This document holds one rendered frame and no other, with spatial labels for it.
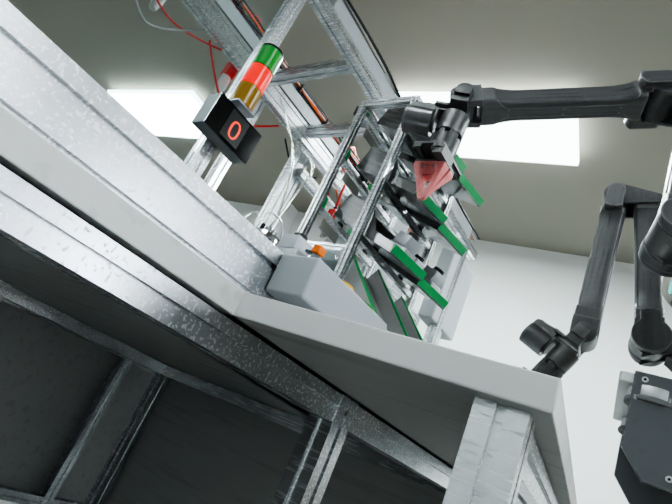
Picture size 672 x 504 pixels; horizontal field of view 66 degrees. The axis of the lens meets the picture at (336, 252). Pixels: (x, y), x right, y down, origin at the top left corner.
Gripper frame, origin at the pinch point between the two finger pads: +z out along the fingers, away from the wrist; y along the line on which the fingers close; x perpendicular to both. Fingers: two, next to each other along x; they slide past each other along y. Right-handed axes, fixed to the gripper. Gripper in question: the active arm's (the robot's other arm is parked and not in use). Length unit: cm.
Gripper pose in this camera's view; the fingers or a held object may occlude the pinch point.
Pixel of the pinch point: (422, 195)
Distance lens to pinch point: 99.0
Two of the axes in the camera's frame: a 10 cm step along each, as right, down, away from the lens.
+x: 7.7, 1.0, -6.3
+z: -4.1, 8.4, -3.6
